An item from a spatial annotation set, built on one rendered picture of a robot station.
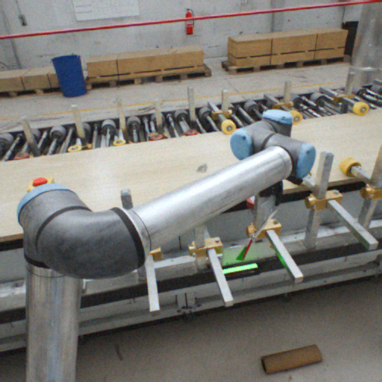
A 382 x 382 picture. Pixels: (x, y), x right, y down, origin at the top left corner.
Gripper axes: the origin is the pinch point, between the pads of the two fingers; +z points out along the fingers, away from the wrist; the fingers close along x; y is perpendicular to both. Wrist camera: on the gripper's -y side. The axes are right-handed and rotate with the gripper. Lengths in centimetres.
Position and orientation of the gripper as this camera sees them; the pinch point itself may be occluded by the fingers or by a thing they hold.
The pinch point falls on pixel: (273, 208)
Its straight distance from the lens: 119.2
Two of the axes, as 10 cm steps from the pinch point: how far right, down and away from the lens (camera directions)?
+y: -9.8, 1.5, -1.3
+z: 0.5, 8.4, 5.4
